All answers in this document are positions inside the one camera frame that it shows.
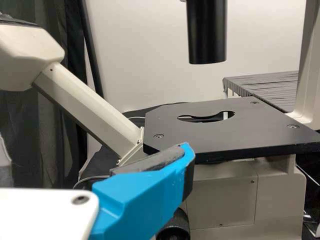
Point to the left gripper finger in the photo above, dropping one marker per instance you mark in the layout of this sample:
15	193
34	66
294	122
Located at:
140	195

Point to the cream microscope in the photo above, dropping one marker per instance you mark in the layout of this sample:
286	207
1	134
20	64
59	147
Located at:
225	130

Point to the black platform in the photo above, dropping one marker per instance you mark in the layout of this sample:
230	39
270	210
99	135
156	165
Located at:
270	90

